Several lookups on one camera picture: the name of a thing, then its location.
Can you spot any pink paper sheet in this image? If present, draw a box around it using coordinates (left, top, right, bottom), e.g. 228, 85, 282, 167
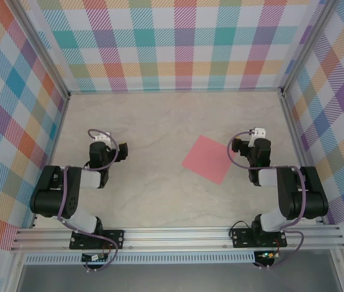
181, 135, 238, 186

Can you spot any left small circuit board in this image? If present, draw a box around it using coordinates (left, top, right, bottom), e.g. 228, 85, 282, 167
81, 252, 109, 263

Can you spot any grey metal panel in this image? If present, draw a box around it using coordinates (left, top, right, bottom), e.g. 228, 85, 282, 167
16, 263, 343, 292

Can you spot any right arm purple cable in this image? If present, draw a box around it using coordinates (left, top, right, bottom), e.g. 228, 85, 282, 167
226, 129, 309, 270

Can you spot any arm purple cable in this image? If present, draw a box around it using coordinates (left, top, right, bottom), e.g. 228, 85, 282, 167
57, 128, 119, 272
226, 129, 309, 270

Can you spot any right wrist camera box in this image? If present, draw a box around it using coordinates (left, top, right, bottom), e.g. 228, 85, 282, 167
249, 127, 267, 147

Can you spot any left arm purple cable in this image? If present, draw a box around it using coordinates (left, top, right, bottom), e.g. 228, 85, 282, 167
57, 128, 119, 272

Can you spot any long aluminium table edge rail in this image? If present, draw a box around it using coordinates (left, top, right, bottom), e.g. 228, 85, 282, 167
68, 86, 284, 96

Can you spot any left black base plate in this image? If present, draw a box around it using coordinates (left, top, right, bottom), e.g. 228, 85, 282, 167
69, 229, 125, 251

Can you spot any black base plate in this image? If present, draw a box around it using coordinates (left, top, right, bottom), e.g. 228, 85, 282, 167
69, 229, 125, 251
231, 227, 288, 249

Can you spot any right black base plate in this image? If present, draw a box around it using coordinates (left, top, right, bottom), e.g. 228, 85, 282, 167
231, 227, 288, 249

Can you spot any wide aluminium mounting rail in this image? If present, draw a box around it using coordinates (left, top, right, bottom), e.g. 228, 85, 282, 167
10, 224, 344, 252

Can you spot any slotted grey cable duct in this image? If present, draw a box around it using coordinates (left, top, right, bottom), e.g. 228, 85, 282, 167
24, 251, 256, 265

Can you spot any right aluminium frame post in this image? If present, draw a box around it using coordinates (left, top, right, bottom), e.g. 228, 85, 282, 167
280, 0, 340, 96

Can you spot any aluminium frame post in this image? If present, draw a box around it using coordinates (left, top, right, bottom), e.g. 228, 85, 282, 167
7, 0, 71, 100
280, 0, 340, 96

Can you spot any left aluminium frame post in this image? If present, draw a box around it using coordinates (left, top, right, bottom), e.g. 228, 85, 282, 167
7, 0, 71, 100

